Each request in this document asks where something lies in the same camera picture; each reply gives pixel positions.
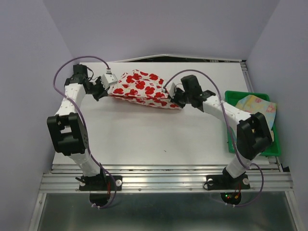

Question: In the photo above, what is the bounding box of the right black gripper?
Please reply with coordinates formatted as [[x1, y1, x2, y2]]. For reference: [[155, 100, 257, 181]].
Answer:
[[167, 86, 192, 108]]

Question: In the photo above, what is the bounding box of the red poppy print skirt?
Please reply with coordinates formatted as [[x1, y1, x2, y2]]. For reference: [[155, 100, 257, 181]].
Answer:
[[108, 69, 180, 110]]

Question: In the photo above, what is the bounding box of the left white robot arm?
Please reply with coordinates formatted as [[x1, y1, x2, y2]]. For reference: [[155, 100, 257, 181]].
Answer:
[[47, 64, 108, 190]]

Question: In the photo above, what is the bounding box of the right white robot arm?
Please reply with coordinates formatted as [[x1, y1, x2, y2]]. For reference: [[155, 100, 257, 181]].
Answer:
[[164, 75, 272, 188]]

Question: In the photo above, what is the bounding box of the green plastic tray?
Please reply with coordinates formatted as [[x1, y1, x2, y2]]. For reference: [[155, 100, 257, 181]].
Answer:
[[225, 90, 281, 156]]

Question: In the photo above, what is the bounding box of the pastel floral skirt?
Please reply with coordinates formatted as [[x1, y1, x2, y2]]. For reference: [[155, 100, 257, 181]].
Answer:
[[235, 95, 277, 141]]

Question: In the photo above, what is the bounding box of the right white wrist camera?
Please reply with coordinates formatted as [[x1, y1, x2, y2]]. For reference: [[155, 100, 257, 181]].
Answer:
[[163, 82, 177, 98]]

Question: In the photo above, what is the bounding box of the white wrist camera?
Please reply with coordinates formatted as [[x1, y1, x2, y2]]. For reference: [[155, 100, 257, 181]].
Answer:
[[163, 82, 177, 98], [101, 73, 118, 90]]

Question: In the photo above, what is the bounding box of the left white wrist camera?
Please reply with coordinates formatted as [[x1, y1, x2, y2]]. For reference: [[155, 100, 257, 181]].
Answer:
[[101, 73, 118, 90]]

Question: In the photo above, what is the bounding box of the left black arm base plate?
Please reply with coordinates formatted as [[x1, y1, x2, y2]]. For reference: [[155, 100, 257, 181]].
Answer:
[[75, 175, 123, 191]]

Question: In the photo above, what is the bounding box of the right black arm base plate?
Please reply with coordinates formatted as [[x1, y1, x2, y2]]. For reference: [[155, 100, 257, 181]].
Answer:
[[203, 174, 250, 191]]

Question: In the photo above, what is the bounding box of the aluminium rail frame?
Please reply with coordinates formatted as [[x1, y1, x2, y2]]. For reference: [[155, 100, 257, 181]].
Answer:
[[39, 164, 294, 193]]

